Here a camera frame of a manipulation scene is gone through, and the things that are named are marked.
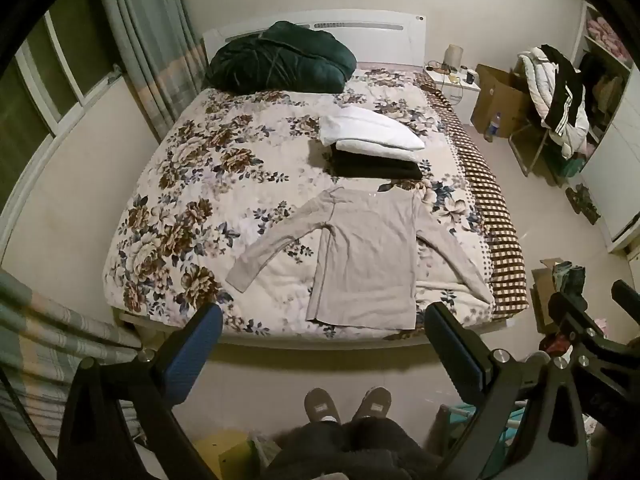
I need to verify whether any person's right grey slipper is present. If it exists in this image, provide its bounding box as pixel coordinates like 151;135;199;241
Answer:
352;386;392;421

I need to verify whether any dark green duvet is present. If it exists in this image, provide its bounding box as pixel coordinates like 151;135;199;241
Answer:
204;21;358;95

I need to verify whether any person's dark fuzzy clothing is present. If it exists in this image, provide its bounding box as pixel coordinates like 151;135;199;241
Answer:
262;417;441;480

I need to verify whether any small cardboard box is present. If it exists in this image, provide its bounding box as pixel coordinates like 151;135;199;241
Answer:
531;258;587;333

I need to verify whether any person's left grey slipper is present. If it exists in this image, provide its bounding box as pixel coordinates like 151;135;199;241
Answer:
304;387;343;423

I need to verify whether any black and white jacket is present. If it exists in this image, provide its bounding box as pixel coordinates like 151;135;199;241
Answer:
540;44;592;161

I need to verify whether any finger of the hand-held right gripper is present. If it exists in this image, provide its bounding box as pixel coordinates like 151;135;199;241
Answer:
611;279;640;317
547;291;608;361

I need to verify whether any floral blanket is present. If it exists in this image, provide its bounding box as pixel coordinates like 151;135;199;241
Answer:
102;67;496;338

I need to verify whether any floral-covered bed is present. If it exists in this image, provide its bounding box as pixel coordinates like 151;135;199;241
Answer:
117;8;436;351

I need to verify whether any teal plastic basket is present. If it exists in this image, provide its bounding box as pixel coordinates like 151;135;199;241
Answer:
435;402;526;466

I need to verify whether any large cardboard box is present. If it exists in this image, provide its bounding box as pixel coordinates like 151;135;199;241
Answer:
470;64;533;138

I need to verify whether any brown checkered bed sheet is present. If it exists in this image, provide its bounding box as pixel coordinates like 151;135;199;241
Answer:
415;70;530;318

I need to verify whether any striped green curtain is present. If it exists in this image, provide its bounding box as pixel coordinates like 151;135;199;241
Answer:
0;267;143;441
95;0;208;143

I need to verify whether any beige long-sleeve shirt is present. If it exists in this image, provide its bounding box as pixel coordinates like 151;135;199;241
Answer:
225;186;496;331

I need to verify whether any person's grey slipper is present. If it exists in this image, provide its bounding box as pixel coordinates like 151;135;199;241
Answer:
352;386;392;421
304;387;343;423

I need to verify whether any white padded jacket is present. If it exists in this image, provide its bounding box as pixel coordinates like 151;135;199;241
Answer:
517;46;560;126

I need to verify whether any green bag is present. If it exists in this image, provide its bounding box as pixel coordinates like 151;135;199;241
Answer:
557;155;588;178

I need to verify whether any pink bedding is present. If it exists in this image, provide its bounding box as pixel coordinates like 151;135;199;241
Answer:
586;16;632;61

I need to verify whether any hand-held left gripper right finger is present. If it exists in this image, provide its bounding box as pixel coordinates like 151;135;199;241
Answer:
424;301;591;480

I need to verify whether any white folded cloth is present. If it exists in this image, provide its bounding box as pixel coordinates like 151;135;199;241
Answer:
318;106;426;153

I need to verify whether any window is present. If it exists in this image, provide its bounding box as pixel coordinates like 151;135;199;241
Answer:
0;0;126;211

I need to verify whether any metal folding chair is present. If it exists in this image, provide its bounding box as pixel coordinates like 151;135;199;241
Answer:
509;120;561;181

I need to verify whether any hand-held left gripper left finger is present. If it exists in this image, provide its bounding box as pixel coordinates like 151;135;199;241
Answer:
57;302;224;480

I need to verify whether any white nightstand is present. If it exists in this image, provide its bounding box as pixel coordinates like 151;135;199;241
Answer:
425;65;482;123

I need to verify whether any white wardrobe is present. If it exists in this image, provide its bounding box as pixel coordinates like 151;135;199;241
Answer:
570;0;640;256

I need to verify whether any yellow box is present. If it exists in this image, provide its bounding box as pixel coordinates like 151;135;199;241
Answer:
192;430;256;480

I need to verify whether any black folded cloth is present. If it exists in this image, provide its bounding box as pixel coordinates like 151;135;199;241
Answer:
305;140;423;181

